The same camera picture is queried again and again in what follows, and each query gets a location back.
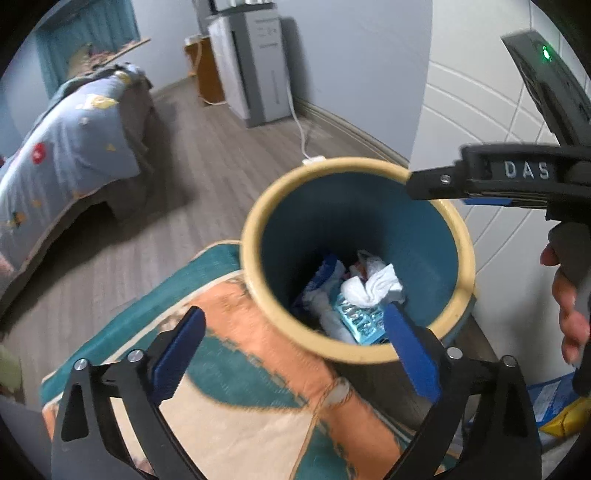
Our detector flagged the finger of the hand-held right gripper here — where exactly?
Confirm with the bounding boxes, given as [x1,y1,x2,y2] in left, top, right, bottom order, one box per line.
[406,159,468,201]
[463,193,550,207]

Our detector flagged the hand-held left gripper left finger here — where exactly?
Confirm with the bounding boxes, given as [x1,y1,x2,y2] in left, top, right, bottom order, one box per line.
[50,305,207,480]

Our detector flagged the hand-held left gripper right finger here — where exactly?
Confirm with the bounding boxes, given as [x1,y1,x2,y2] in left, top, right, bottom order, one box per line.
[383,302,543,480]

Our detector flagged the teal blister pack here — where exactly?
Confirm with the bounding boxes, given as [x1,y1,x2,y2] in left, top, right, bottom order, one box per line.
[333,295,387,344]

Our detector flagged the white tissue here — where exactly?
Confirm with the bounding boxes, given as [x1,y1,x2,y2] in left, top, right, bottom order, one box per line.
[341,250,407,309]

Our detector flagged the blue wet wipes packet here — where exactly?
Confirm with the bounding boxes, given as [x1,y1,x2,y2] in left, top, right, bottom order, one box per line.
[295,253,354,342]

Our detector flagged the teal bin with yellow rim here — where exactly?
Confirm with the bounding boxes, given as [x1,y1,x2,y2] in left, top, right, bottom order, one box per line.
[241,157,477,365]

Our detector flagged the person's right hand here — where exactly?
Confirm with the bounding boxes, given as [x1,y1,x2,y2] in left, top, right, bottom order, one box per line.
[540,244,591,367]

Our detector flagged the white panelled wardrobe door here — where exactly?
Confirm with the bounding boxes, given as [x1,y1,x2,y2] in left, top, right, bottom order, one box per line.
[409,0,591,462]

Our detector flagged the patterned orange teal mat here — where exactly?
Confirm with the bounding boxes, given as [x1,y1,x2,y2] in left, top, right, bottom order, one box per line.
[41,240,462,480]

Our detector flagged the blue yellow package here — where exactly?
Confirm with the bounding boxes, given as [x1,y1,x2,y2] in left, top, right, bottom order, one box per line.
[526,374,587,439]

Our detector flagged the green cup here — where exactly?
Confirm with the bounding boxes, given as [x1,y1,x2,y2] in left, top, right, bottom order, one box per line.
[0,344,24,402]

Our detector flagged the white air purifier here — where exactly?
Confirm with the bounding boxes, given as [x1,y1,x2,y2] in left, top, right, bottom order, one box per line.
[205,11,296,129]

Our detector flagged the wooden cabinet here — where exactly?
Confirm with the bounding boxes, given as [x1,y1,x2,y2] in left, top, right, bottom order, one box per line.
[184,34,227,106]

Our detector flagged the plaid cloth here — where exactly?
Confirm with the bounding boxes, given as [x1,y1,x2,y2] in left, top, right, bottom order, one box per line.
[83,46,121,68]

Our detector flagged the wooden window sill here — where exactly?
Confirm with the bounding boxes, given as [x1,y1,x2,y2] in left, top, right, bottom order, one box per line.
[99,37,152,58]

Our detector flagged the teal curtain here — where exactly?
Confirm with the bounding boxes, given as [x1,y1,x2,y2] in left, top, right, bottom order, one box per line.
[34,0,141,97]

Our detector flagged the white power cable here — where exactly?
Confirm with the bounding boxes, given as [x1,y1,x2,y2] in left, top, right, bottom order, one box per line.
[286,80,310,160]

